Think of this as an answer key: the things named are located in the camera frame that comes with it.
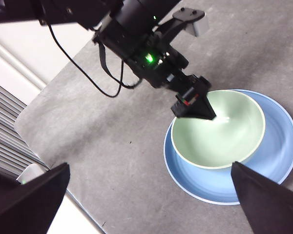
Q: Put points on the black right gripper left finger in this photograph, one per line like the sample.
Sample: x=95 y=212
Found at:
x=31 y=207

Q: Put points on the blue plate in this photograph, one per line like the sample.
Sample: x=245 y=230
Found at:
x=278 y=151

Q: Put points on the white device with green light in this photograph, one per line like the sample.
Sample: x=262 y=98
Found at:
x=30 y=173

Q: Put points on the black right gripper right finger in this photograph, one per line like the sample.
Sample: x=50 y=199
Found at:
x=271 y=207

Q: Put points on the green bowl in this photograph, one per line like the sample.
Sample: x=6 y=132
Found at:
x=222 y=143

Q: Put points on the grey ribbed panel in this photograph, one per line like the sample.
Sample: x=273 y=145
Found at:
x=7 y=126

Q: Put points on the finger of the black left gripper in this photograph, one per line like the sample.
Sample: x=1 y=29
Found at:
x=197 y=108

